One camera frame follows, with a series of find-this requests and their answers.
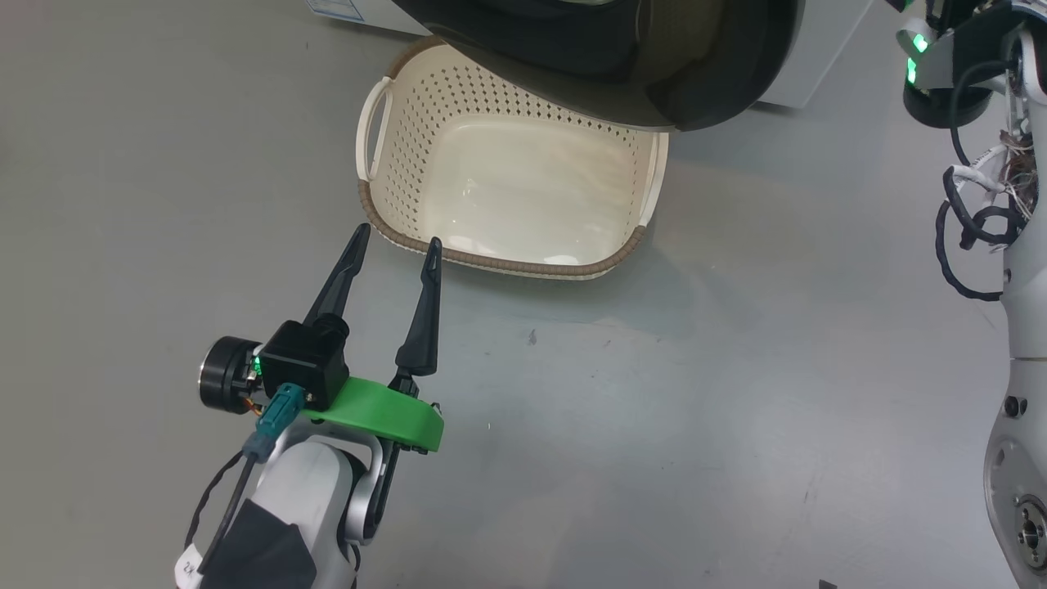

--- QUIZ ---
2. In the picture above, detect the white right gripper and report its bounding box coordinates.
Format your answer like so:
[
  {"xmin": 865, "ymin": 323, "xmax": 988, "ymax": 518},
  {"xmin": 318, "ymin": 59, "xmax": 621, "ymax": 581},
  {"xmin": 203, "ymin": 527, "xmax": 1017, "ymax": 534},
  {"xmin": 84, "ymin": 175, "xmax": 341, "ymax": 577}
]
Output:
[{"xmin": 896, "ymin": 0, "xmax": 1023, "ymax": 129}]

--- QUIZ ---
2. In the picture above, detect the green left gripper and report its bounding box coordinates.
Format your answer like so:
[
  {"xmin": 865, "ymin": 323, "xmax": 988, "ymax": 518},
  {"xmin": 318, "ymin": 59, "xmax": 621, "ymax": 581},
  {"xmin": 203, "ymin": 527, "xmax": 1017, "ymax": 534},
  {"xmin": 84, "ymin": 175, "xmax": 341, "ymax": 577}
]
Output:
[{"xmin": 199, "ymin": 223, "xmax": 445, "ymax": 455}]

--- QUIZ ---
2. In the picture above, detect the black glass washing machine door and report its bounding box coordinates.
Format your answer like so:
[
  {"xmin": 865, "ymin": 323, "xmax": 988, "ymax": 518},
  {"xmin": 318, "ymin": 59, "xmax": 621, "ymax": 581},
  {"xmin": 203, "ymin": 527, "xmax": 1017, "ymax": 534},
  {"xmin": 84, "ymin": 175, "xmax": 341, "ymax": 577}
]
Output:
[{"xmin": 391, "ymin": 0, "xmax": 807, "ymax": 133}]

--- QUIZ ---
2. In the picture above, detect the white washing machine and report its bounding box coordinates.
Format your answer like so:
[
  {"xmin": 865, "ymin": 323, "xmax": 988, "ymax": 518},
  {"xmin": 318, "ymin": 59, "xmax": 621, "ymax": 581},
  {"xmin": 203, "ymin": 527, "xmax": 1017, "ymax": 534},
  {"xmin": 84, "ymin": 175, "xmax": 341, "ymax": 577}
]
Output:
[{"xmin": 304, "ymin": 0, "xmax": 876, "ymax": 111}]

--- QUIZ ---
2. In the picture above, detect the cream perforated laundry basket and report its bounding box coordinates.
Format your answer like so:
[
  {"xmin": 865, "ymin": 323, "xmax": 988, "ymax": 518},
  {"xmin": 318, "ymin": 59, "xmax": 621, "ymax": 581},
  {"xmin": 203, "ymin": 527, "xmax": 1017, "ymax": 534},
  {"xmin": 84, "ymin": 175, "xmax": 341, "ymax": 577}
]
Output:
[{"xmin": 356, "ymin": 35, "xmax": 670, "ymax": 281}]

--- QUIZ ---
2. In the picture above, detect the blue energy label sticker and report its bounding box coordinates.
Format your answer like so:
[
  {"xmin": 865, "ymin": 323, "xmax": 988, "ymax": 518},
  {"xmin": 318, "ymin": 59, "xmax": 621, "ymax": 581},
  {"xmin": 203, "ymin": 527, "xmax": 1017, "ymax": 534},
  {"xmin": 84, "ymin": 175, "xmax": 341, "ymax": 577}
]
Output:
[{"xmin": 307, "ymin": 0, "xmax": 366, "ymax": 24}]

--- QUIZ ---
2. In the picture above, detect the left camera cable teal plug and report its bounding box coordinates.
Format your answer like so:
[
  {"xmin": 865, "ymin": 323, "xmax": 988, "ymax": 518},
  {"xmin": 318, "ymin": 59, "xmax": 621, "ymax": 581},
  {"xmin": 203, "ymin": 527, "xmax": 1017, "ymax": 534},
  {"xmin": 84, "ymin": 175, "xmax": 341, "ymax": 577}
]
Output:
[{"xmin": 184, "ymin": 383, "xmax": 310, "ymax": 578}]

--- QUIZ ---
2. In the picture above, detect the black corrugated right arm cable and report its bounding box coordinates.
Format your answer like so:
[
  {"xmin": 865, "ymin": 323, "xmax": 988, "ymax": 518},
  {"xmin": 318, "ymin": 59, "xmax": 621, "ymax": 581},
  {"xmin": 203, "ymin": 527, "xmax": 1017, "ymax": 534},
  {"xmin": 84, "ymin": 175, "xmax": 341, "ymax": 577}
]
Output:
[{"xmin": 935, "ymin": 59, "xmax": 1040, "ymax": 303}]

